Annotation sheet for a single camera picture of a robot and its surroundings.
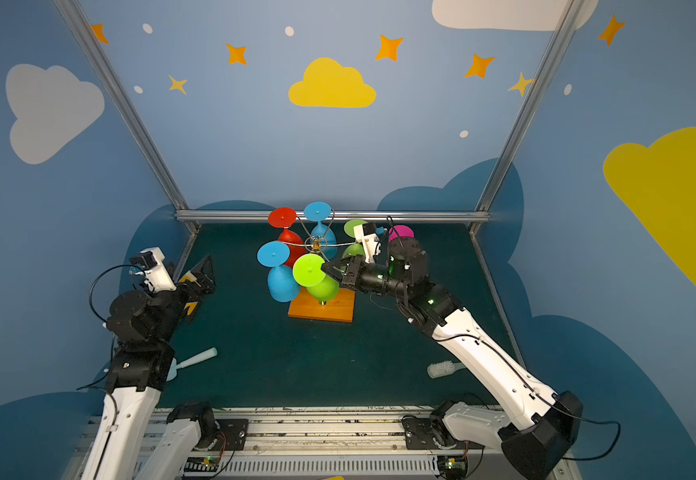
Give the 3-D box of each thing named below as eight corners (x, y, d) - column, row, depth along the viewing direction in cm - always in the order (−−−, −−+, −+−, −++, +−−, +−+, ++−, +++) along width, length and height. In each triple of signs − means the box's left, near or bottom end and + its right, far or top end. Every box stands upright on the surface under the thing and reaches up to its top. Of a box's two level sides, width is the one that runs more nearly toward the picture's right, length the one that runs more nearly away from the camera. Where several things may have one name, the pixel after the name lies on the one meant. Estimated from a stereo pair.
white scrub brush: (430, 379, 86) (431, 377, 84) (425, 367, 88) (426, 365, 87) (463, 370, 88) (465, 368, 86) (457, 359, 90) (459, 356, 88)
